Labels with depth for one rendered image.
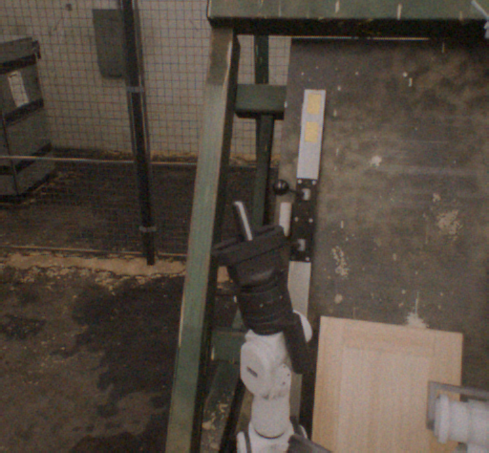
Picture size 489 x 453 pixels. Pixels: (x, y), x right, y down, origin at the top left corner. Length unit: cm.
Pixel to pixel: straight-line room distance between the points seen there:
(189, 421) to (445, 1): 112
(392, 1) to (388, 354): 81
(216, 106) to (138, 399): 187
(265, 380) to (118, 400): 199
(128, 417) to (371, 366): 171
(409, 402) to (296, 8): 94
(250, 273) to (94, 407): 209
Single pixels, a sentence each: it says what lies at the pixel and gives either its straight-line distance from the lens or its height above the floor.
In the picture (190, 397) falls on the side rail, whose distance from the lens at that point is 126.
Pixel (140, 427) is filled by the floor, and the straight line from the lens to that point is 268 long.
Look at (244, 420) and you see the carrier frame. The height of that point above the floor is 18.
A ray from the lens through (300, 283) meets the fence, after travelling 119.
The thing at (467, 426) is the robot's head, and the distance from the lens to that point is 78.
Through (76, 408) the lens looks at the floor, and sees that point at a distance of 284.
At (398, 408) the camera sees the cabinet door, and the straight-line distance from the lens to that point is 127.
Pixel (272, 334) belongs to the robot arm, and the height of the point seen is 143.
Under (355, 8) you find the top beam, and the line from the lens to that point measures 128.
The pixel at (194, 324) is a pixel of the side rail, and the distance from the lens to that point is 123.
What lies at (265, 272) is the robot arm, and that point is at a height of 154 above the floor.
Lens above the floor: 197
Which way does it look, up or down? 25 degrees down
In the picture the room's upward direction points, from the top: straight up
